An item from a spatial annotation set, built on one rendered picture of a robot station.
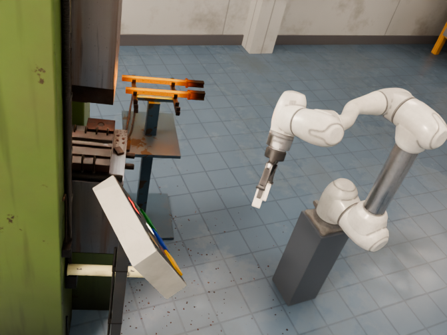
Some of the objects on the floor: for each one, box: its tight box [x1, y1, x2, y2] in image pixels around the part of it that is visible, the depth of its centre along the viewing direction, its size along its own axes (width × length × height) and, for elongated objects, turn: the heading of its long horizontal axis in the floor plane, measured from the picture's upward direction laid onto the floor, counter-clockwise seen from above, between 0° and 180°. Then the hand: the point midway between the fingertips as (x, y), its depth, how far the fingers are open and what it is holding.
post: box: [110, 240, 129, 335], centre depth 183 cm, size 4×4×108 cm
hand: (259, 200), depth 172 cm, fingers open, 13 cm apart
